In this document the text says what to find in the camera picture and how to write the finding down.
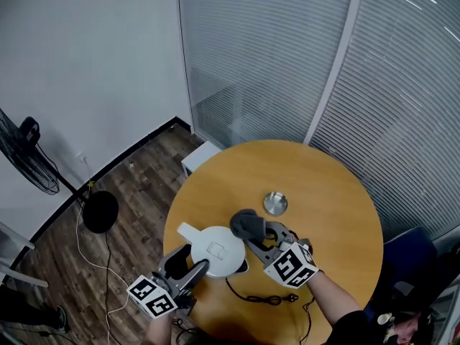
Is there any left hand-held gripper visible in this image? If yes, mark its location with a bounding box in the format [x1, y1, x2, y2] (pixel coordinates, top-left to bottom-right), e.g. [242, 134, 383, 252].
[126, 244, 211, 320]

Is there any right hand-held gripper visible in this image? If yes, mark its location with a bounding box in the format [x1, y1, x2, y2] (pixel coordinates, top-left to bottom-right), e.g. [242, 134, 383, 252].
[244, 222, 321, 290]

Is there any white electric kettle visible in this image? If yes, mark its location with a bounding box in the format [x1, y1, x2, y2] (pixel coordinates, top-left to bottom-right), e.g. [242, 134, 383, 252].
[176, 221, 250, 280]

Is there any person's right forearm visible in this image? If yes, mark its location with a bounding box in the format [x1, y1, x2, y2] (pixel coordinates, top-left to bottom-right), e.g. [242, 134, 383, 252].
[306, 270, 363, 326]

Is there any person's left forearm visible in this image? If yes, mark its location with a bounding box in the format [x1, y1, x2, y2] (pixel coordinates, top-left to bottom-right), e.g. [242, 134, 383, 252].
[142, 313, 174, 345]

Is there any round metal ashtray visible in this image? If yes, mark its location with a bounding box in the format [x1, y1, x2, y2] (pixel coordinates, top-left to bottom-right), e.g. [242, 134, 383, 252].
[262, 191, 289, 216]

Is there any white box under table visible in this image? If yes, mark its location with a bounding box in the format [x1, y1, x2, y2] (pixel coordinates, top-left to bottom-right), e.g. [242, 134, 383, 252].
[180, 140, 223, 178]

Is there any person's black shirt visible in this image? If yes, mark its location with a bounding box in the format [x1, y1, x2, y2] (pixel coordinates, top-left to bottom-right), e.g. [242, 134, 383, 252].
[324, 309, 373, 345]

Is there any blue chair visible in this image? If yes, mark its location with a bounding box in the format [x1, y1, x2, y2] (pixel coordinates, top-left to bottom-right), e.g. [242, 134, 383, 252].
[362, 226, 438, 323]

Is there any black garment on chair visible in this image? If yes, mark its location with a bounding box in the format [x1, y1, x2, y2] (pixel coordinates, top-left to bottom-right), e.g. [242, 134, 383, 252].
[390, 242, 460, 345]

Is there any white desk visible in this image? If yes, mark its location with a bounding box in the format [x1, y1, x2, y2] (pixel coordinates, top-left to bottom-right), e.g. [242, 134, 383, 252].
[0, 221, 50, 289]

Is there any black standing fan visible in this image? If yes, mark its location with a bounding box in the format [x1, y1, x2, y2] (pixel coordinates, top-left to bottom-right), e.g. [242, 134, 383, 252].
[0, 108, 120, 234]

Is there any black kettle power cord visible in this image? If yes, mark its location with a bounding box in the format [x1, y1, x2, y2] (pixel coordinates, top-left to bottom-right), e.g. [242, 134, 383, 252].
[225, 277, 300, 306]

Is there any black floor cable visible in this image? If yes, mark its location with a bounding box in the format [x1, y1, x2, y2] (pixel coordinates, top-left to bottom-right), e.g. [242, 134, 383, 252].
[103, 231, 113, 345]

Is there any white floor cable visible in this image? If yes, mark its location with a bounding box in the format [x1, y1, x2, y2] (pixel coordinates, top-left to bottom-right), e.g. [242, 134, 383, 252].
[75, 198, 131, 345]

